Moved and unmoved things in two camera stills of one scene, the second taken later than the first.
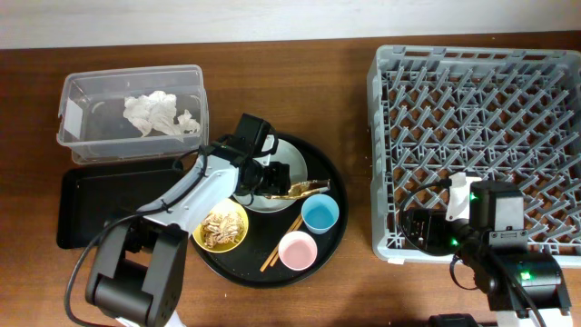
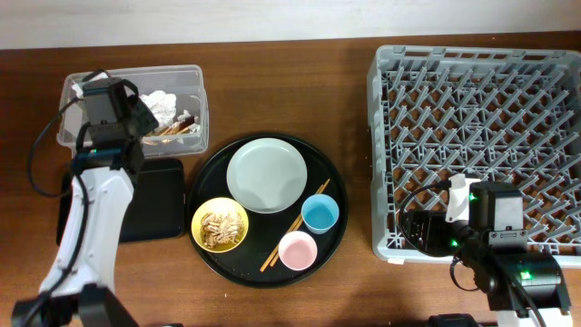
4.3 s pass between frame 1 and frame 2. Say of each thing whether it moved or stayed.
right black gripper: stayed
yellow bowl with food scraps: stayed
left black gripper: moved
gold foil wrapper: moved
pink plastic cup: stayed
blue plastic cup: stayed
